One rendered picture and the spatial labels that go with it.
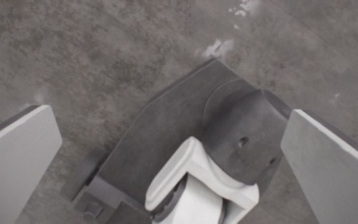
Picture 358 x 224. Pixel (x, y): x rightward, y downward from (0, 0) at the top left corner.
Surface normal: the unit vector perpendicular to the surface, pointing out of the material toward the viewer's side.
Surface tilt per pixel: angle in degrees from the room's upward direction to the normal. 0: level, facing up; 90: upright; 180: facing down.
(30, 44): 0
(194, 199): 54
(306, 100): 0
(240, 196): 0
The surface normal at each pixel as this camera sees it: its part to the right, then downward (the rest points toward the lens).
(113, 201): 0.40, -0.36
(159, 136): -0.02, 0.27
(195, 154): 0.50, -0.53
